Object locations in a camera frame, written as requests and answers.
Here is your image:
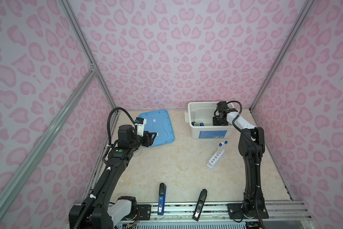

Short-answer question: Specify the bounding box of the blue plastic bin lid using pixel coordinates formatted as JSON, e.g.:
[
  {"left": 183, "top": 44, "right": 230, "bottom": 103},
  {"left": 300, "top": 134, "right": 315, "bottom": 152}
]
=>
[{"left": 139, "top": 110, "right": 175, "bottom": 147}]

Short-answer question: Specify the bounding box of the blue hexagonal cap needle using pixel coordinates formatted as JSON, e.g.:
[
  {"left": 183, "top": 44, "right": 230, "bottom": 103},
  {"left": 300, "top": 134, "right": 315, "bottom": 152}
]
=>
[{"left": 191, "top": 111, "right": 195, "bottom": 126}]

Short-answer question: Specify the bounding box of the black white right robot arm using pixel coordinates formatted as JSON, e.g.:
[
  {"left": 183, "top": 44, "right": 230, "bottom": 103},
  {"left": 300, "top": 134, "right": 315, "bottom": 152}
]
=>
[{"left": 213, "top": 100, "right": 268, "bottom": 223}]

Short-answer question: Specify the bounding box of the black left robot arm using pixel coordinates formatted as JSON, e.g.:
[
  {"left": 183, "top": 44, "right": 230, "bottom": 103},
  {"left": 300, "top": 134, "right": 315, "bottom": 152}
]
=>
[{"left": 69, "top": 125, "right": 157, "bottom": 229}]

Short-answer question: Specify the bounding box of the white plastic storage bin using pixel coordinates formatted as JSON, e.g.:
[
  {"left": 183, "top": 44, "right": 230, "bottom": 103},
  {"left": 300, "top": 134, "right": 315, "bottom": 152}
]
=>
[{"left": 185, "top": 101, "right": 236, "bottom": 139}]

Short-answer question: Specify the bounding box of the white test tube rack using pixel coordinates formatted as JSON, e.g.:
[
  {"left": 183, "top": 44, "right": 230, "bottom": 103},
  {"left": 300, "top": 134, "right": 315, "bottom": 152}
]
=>
[{"left": 206, "top": 149, "right": 225, "bottom": 169}]

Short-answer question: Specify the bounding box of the blue black stapler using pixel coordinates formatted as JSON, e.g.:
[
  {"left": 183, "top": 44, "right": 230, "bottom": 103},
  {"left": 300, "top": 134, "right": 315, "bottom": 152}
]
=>
[{"left": 157, "top": 183, "right": 166, "bottom": 215}]

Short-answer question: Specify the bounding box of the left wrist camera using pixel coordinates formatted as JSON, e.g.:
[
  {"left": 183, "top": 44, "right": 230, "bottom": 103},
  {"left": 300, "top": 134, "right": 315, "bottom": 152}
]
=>
[{"left": 134, "top": 117, "right": 147, "bottom": 137}]

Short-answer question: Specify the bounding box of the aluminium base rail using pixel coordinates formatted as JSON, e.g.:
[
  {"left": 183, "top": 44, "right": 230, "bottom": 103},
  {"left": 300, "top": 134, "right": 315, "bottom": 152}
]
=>
[{"left": 65, "top": 200, "right": 312, "bottom": 229}]

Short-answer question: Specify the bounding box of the aluminium corner frame post left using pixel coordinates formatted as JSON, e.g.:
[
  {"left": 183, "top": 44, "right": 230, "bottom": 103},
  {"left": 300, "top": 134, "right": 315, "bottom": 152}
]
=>
[{"left": 59, "top": 0, "right": 116, "bottom": 109}]

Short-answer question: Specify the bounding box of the aluminium corner frame post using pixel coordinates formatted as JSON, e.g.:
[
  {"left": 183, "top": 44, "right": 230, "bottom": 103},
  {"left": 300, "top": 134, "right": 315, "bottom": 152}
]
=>
[
  {"left": 59, "top": 0, "right": 116, "bottom": 109},
  {"left": 249, "top": 0, "right": 316, "bottom": 112}
]

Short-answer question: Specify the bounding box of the aluminium corner frame post right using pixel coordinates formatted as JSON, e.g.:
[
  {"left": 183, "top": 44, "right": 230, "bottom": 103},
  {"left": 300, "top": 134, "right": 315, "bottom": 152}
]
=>
[{"left": 249, "top": 0, "right": 316, "bottom": 112}]

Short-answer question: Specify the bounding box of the aluminium diagonal frame bar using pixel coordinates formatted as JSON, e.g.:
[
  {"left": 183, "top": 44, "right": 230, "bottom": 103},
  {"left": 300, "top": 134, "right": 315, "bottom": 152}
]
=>
[{"left": 0, "top": 70, "right": 96, "bottom": 222}]

